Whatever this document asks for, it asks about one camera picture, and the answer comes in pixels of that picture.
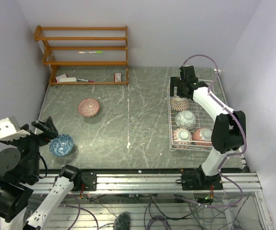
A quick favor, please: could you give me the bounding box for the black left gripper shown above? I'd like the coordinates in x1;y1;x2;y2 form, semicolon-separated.
0;115;57;179

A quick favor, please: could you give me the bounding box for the brown flower grid bowl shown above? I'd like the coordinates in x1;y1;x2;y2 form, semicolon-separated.
170;96;189;111

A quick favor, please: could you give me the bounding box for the black leaf pattern bowl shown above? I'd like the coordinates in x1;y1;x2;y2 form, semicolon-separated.
175;110;196;130

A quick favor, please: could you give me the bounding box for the white bowl red diamond outside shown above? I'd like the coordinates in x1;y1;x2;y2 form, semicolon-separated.
172;128;193;149

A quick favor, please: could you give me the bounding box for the red diamond pattern bowl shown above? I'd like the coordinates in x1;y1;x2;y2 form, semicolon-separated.
193;127;212;146

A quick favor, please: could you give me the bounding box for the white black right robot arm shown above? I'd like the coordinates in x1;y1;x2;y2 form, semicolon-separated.
169;66;246;190

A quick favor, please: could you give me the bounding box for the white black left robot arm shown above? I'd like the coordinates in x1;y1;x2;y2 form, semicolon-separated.
0;116;82;230

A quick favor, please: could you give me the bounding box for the wooden shelf rack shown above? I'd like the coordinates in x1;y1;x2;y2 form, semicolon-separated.
33;25;129;86

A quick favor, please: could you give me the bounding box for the blue swirl pattern bowl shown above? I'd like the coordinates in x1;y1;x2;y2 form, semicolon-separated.
49;134;74;157

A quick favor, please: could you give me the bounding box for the red drop pattern bowl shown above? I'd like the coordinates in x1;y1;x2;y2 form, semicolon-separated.
78;98;100;117

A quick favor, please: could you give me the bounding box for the white eraser block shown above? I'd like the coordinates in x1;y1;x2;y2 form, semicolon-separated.
59;77;78;83

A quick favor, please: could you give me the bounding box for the red white small box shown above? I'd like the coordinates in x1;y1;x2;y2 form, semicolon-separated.
114;73;121;82

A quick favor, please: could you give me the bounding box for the pink white marker pen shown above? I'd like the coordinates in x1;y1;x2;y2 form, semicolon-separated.
77;78;95;83

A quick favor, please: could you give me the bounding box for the green white marker pen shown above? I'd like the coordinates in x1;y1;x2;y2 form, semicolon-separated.
78;51;103;54

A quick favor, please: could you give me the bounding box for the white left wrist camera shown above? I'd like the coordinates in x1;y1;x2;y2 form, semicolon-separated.
0;116;31;141

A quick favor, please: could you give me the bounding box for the white wire dish rack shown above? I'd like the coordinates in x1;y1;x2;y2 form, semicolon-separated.
168;77;227;152

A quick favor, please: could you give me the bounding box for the aluminium rail base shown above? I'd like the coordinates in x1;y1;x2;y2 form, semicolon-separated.
29;171;263;195

